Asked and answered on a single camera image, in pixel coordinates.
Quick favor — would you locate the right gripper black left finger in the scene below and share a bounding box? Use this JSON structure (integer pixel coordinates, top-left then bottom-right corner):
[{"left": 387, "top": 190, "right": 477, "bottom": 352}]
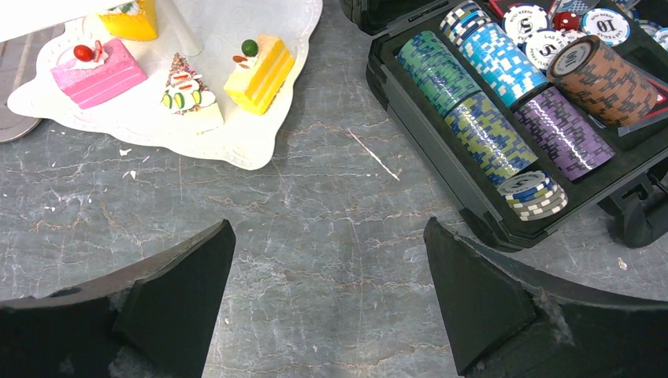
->
[{"left": 1, "top": 221, "right": 236, "bottom": 377}]

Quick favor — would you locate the yellow triangular cake slice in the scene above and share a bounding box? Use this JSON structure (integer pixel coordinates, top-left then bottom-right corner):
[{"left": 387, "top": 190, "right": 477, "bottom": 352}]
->
[{"left": 98, "top": 0, "right": 158, "bottom": 41}]

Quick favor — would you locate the pink layered cake slice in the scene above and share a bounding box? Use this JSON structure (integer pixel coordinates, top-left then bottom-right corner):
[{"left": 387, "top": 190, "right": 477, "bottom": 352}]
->
[{"left": 50, "top": 38, "right": 147, "bottom": 109}]

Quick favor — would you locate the silver metal tray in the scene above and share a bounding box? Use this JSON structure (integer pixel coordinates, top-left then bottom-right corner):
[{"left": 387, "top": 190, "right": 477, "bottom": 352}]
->
[{"left": 1, "top": 24, "right": 65, "bottom": 143}]

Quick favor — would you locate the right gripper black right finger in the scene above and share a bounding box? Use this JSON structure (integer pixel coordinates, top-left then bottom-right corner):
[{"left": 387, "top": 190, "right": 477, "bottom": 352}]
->
[{"left": 423, "top": 218, "right": 667, "bottom": 377}]

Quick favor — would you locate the purple poker chip stack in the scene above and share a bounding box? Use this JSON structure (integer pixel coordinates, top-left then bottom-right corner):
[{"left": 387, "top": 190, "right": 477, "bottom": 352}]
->
[{"left": 514, "top": 87, "right": 614, "bottom": 181}]

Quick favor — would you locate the red die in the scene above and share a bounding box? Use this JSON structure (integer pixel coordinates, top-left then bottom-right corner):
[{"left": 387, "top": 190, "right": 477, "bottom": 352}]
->
[{"left": 552, "top": 11, "right": 581, "bottom": 32}]

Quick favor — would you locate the yellow-green blue chip stack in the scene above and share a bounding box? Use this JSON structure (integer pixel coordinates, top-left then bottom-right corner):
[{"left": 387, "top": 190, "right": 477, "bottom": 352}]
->
[{"left": 444, "top": 92, "right": 538, "bottom": 187}]

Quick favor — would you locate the light blue chip stack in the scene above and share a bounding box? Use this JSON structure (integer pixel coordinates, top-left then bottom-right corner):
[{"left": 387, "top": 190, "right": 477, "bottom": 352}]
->
[{"left": 440, "top": 1, "right": 547, "bottom": 108}]

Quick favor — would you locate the white sprinkle cake slice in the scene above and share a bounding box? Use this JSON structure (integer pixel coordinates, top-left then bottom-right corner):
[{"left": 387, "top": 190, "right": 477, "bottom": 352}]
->
[{"left": 161, "top": 53, "right": 225, "bottom": 135}]

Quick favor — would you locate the small grey-blue chip stack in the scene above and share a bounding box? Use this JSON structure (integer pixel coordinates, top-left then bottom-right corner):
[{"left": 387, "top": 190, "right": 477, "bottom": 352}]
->
[{"left": 497, "top": 170, "right": 569, "bottom": 221}]

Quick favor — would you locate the green poker chip stack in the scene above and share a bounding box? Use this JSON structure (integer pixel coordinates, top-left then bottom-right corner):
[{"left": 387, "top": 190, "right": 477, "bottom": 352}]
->
[{"left": 396, "top": 31, "right": 481, "bottom": 117}]

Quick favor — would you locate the black poker chip case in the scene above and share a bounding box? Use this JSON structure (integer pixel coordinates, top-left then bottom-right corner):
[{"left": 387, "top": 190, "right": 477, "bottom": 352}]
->
[{"left": 340, "top": 1, "right": 667, "bottom": 252}]

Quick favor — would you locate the yellow rectangular cake slice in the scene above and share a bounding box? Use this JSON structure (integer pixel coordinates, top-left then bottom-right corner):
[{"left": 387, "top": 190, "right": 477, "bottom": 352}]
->
[{"left": 224, "top": 35, "right": 295, "bottom": 115}]

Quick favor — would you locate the white three-tier cake stand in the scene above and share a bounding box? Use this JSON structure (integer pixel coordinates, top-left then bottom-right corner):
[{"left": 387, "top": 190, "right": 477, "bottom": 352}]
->
[{"left": 1, "top": 1, "right": 323, "bottom": 170}]

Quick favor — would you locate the brown poker chip stack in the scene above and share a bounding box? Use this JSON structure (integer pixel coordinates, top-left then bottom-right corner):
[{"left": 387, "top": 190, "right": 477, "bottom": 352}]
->
[{"left": 547, "top": 35, "right": 658, "bottom": 128}]

